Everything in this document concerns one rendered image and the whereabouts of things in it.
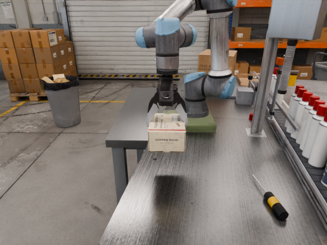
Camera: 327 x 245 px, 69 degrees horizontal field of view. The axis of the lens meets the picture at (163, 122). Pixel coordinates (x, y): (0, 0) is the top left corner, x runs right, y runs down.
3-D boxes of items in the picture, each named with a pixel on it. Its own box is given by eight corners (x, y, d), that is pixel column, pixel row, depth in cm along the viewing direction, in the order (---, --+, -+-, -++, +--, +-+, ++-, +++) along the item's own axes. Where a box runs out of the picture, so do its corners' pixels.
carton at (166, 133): (185, 152, 79) (186, 132, 76) (148, 152, 79) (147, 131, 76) (182, 131, 94) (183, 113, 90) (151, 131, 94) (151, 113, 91)
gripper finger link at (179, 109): (192, 117, 88) (179, 97, 85) (193, 124, 83) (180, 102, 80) (185, 121, 89) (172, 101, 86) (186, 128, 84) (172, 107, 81)
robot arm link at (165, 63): (179, 57, 73) (153, 57, 73) (179, 72, 75) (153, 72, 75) (178, 54, 80) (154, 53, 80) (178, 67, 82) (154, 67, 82)
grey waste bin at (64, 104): (78, 129, 313) (70, 83, 288) (45, 129, 314) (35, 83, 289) (88, 116, 352) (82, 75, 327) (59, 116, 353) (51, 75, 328)
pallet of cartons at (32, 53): (58, 101, 413) (45, 31, 366) (9, 102, 412) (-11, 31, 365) (80, 83, 523) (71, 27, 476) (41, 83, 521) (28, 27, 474)
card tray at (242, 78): (272, 87, 195) (273, 82, 193) (239, 85, 199) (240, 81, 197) (265, 78, 222) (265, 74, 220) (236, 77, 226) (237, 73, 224)
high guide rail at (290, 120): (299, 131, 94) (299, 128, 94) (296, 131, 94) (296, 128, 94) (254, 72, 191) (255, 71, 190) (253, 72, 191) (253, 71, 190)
